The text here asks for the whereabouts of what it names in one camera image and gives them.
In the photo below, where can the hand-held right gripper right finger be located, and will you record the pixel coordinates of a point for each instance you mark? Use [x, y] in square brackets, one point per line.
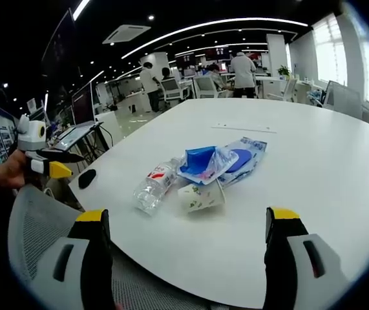
[287, 258]

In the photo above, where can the white and blue wipes packet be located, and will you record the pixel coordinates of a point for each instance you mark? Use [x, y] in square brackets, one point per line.
[247, 155]

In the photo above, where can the black laptop stand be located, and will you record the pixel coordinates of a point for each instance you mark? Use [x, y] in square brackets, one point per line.
[88, 143]

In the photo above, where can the green potted plant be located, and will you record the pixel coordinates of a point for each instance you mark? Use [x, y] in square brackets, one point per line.
[284, 71]

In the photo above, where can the open laptop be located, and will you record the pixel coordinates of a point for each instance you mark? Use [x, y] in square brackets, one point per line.
[74, 135]

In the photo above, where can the dark computer monitor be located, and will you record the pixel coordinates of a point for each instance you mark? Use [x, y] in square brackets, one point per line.
[83, 105]

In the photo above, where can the white printed paper cup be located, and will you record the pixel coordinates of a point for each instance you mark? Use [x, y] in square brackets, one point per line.
[200, 197]

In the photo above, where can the ceiling air vent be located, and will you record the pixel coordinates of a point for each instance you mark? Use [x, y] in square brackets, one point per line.
[126, 34]

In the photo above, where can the grey mesh office chair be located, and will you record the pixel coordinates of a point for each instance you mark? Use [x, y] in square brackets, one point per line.
[38, 223]

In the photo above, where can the black oval object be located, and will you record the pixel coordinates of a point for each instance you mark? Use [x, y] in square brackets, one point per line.
[86, 179]

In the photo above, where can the white office chair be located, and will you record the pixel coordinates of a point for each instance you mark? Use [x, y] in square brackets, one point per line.
[172, 88]
[287, 88]
[344, 98]
[206, 87]

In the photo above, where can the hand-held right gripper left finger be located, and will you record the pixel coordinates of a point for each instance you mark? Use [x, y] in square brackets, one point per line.
[88, 258]

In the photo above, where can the white table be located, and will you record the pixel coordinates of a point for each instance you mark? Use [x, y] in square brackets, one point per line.
[300, 181]

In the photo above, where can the clear bag with blue insert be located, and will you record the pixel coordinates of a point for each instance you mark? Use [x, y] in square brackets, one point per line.
[200, 163]

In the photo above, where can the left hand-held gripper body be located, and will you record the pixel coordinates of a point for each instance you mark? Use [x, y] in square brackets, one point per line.
[30, 135]

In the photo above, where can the person's left hand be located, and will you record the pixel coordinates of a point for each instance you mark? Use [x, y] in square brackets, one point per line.
[13, 171]

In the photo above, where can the clear plastic water bottle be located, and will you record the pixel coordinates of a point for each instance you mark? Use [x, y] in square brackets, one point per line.
[153, 190]

